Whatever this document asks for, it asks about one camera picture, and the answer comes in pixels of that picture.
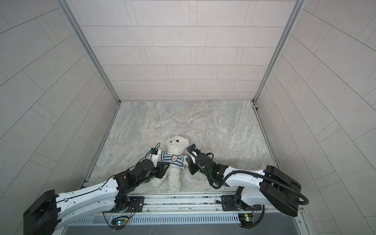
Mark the blue white striped sweater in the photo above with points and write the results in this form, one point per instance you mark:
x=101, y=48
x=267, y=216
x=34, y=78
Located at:
x=175, y=160

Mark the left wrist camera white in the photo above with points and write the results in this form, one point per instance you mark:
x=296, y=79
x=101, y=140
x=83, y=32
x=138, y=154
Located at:
x=155, y=156

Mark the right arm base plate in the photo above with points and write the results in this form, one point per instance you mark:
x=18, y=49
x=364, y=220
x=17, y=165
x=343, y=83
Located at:
x=229, y=203

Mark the white teddy bear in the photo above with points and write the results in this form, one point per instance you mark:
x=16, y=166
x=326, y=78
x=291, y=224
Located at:
x=176, y=145

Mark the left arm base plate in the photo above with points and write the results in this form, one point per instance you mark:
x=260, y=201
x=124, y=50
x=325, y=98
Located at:
x=134, y=204

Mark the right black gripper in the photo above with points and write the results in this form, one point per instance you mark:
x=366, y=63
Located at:
x=191, y=165

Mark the right corner aluminium post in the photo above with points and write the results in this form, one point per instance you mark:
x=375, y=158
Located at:
x=287, y=31

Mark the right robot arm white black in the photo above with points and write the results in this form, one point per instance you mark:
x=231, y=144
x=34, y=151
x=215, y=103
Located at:
x=261, y=187

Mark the right green circuit board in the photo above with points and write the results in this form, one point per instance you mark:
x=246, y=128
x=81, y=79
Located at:
x=246, y=220

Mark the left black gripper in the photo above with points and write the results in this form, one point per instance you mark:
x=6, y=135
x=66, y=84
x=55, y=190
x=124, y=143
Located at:
x=160, y=168

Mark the left corner aluminium post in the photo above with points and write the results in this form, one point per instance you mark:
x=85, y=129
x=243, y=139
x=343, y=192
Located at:
x=86, y=46

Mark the left green circuit board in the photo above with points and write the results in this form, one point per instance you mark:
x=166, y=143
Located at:
x=120, y=221

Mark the corner aluminium post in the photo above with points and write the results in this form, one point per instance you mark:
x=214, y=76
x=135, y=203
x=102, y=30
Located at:
x=287, y=31
x=86, y=46

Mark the green circuit board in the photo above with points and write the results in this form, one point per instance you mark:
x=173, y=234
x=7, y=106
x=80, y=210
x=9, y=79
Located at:
x=246, y=220
x=120, y=221

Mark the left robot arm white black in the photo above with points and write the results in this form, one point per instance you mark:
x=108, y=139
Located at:
x=52, y=210

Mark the aluminium mounting rail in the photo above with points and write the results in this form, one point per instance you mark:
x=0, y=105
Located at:
x=206, y=203

